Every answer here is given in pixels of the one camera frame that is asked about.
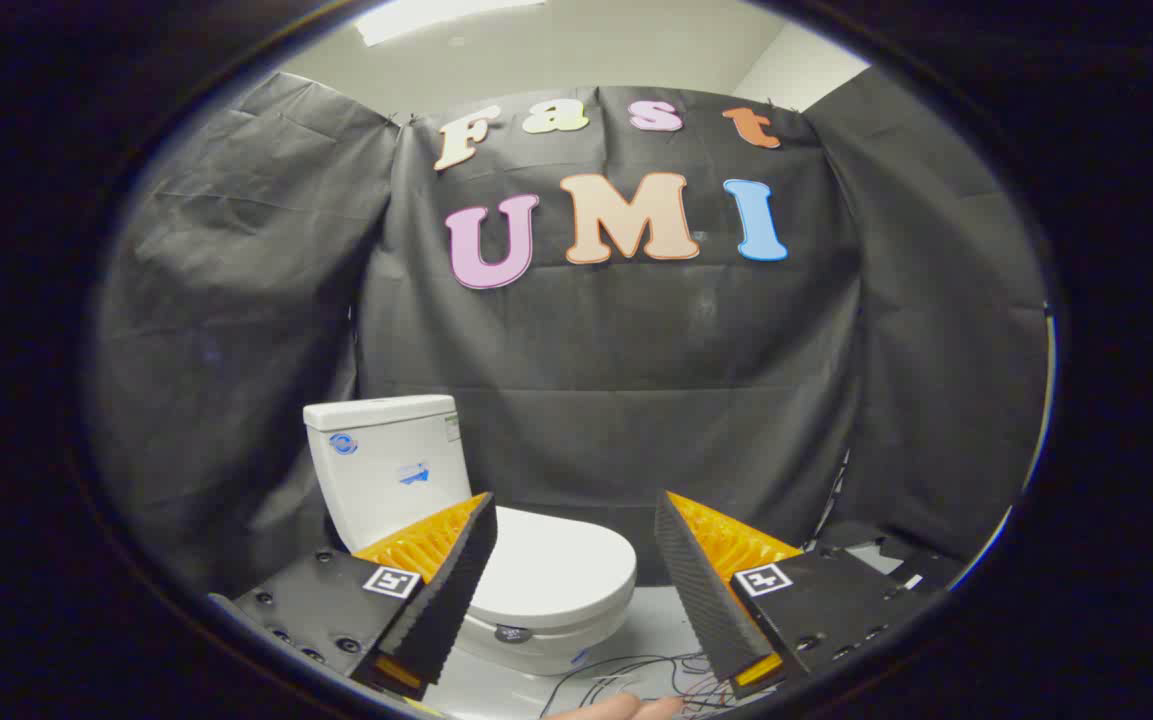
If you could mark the black backdrop cloth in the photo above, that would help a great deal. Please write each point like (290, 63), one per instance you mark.
(636, 350)

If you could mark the white ceramic toilet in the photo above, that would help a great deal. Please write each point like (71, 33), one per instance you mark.
(386, 490)

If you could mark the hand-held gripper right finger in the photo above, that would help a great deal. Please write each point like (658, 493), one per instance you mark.
(696, 590)

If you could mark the white toilet tank cover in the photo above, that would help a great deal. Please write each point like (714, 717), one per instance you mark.
(376, 412)

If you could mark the white toilet lid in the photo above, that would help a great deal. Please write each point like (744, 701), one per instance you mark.
(556, 560)

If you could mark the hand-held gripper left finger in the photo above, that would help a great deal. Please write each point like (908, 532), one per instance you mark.
(446, 600)

